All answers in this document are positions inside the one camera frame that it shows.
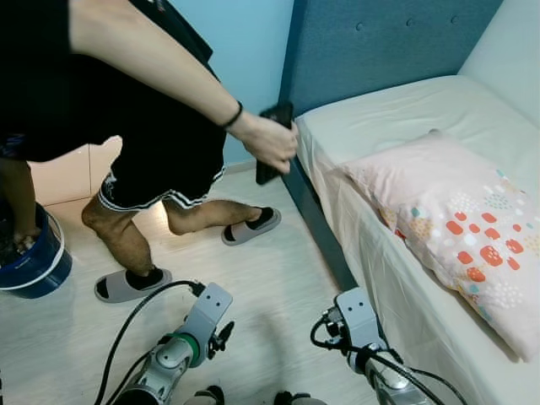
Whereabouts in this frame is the robot left leg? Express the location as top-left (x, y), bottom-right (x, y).
top-left (186, 386), bottom-right (227, 405)

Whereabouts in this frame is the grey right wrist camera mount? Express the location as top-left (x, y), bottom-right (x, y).
top-left (335, 287), bottom-right (386, 351)

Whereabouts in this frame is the blue bed side rail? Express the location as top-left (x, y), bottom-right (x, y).
top-left (283, 165), bottom-right (359, 292)

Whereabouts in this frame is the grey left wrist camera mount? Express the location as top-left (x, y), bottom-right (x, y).
top-left (181, 283), bottom-right (235, 343)

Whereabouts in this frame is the black wristband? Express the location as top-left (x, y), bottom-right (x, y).
top-left (221, 101), bottom-right (246, 130)

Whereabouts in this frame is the robot right leg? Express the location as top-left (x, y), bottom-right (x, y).
top-left (273, 391), bottom-right (326, 405)

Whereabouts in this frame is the robot leg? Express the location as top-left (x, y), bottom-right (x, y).
top-left (273, 391), bottom-right (326, 405)
top-left (186, 386), bottom-right (227, 405)

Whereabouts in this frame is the black phone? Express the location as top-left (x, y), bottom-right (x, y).
top-left (256, 101), bottom-right (294, 185)

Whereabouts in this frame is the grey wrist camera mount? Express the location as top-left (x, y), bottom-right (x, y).
top-left (335, 287), bottom-right (386, 351)
top-left (181, 283), bottom-right (235, 343)

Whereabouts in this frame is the white sheeted bed mattress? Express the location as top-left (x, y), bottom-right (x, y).
top-left (295, 74), bottom-right (540, 405)

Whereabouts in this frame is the person in black clothes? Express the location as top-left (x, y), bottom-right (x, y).
top-left (0, 0), bottom-right (284, 292)

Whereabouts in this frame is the person's hand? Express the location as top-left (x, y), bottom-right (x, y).
top-left (228, 110), bottom-right (299, 175)

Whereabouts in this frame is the blue padded headboard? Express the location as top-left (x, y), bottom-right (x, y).
top-left (278, 0), bottom-right (505, 119)

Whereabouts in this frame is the pink dotted pillow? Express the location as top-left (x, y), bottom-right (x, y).
top-left (342, 129), bottom-right (540, 364)

